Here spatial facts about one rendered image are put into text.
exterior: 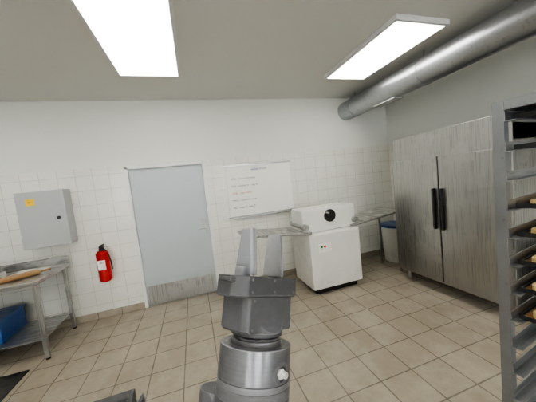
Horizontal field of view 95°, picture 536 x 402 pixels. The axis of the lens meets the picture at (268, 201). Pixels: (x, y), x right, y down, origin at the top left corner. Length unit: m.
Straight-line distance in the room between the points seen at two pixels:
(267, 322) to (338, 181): 4.41
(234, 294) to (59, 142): 4.10
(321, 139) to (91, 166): 3.56
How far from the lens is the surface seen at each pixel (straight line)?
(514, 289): 1.16
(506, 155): 1.06
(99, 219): 4.14
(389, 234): 4.81
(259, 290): 0.31
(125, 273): 4.21
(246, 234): 0.33
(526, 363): 1.33
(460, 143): 3.47
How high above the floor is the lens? 1.66
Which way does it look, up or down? 5 degrees down
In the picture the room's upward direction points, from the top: 6 degrees counter-clockwise
